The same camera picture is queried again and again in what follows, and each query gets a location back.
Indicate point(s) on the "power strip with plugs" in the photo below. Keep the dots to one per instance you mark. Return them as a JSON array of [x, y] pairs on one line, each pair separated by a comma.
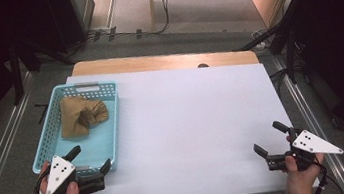
[[106, 31]]

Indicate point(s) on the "brown cloth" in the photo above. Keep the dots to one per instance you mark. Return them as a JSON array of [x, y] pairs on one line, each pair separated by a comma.
[[77, 118]]

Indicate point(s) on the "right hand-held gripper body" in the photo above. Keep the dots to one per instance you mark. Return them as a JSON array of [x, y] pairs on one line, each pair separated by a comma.
[[314, 145]]

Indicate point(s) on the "dark cabinet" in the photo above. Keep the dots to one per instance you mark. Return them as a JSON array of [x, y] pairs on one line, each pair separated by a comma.
[[64, 20]]

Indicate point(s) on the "person's right hand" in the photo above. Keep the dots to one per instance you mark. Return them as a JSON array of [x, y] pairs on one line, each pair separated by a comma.
[[302, 180]]

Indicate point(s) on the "light blue plastic basket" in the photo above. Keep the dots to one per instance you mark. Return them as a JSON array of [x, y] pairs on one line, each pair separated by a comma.
[[105, 142]]

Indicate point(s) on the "black stand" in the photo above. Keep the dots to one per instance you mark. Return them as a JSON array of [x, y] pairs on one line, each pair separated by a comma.
[[16, 73], [286, 35]]

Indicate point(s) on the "white table mat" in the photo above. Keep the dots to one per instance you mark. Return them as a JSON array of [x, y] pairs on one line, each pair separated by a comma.
[[190, 125]]

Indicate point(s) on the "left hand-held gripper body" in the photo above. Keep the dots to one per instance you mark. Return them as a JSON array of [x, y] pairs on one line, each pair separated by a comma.
[[59, 174]]

